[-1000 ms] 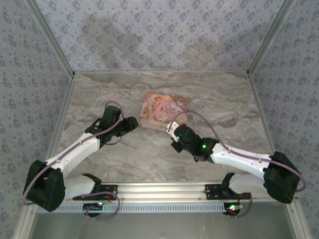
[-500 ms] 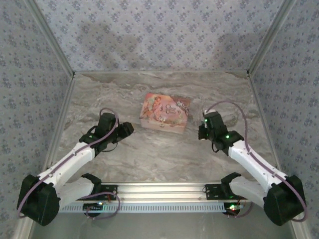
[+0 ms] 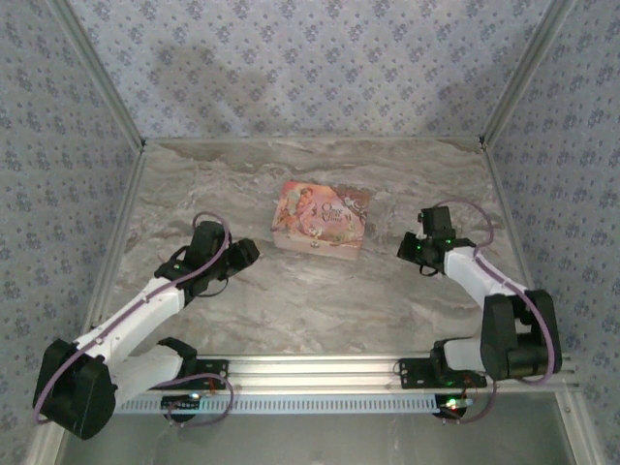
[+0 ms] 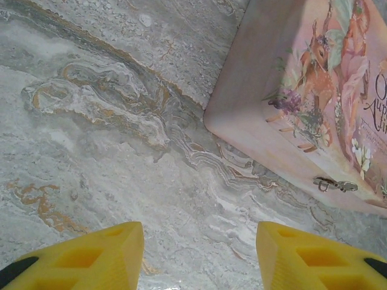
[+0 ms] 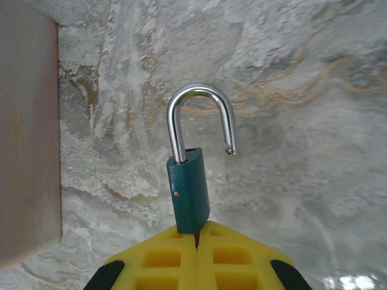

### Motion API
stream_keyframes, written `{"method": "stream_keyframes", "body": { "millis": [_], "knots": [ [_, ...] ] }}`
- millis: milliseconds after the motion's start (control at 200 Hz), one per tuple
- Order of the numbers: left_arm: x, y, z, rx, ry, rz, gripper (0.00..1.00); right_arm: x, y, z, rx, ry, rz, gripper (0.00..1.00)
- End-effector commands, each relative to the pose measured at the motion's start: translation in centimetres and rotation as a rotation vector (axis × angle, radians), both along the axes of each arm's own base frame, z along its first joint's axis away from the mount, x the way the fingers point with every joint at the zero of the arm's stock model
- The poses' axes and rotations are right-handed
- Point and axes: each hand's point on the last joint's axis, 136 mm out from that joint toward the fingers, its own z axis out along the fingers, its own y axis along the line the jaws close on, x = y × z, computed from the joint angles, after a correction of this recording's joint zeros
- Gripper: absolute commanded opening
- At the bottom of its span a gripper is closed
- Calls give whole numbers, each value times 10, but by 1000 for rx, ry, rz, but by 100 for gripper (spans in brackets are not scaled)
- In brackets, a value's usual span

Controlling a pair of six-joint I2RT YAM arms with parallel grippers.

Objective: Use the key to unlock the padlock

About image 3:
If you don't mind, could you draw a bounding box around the left controller board with LED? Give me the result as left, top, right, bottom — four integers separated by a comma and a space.
162, 394, 202, 413

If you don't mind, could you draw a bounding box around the controller board with led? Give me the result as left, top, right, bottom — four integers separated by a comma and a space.
433, 394, 474, 420
162, 394, 202, 413

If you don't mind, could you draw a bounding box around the right controller board with LED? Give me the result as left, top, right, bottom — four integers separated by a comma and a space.
433, 394, 474, 420

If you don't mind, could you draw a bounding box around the grey metal panel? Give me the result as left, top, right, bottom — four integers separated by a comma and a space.
55, 391, 575, 465

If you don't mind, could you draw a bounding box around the aluminium table side rail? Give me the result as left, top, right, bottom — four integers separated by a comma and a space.
89, 143, 149, 330
481, 142, 537, 292

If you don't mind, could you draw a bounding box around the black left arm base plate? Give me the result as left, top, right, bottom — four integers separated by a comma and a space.
183, 356, 230, 390

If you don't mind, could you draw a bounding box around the aluminium table end rail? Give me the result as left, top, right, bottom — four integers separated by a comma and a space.
144, 137, 485, 145

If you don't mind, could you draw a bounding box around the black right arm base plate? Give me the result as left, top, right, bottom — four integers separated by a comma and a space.
397, 356, 487, 390

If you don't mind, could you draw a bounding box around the aluminium mounting rail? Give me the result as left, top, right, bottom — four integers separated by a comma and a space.
115, 355, 581, 392

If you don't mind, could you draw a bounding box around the aluminium upright frame post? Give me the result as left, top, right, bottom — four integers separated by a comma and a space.
50, 0, 148, 149
479, 0, 580, 146

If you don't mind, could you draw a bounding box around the white slotted cable duct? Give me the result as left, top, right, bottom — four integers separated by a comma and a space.
113, 392, 469, 417

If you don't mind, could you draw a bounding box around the aluminium lower frame post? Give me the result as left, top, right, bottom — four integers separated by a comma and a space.
23, 425, 67, 465
554, 389, 602, 465

